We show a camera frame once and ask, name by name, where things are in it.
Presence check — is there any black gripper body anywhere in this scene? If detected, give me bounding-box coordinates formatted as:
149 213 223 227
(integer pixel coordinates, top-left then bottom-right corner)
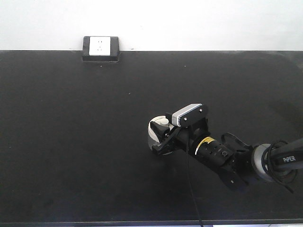
152 118 210 154

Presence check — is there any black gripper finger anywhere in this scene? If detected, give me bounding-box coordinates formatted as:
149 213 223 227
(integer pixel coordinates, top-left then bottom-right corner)
150 122 169 142
165 113 172 121

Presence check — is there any glass jar with white lid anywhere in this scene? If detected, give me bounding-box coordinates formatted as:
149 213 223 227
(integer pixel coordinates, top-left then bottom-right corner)
148 115 174 156

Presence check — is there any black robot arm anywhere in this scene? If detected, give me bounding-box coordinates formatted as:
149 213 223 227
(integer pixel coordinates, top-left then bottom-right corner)
148 113 303 193

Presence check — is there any black white power socket box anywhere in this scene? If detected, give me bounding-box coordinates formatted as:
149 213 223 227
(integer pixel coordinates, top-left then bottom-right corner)
82 36 120 62

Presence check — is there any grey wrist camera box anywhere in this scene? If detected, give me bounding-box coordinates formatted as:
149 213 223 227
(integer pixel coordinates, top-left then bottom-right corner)
170 104 209 127

